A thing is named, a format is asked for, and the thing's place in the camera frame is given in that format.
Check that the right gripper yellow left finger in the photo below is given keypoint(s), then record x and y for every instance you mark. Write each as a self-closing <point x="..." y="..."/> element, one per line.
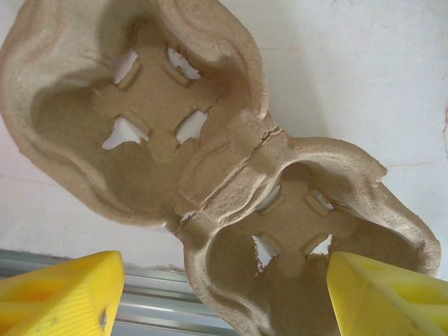
<point x="52" y="297"/>

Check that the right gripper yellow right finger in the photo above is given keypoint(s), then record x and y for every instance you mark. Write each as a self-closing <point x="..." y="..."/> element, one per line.
<point x="385" y="301"/>

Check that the brown pulp cup holder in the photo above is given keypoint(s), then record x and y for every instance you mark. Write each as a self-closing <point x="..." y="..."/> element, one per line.
<point x="157" y="105"/>

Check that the aluminium front frame rail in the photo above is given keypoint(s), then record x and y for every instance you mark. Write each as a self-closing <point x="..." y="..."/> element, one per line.
<point x="157" y="301"/>

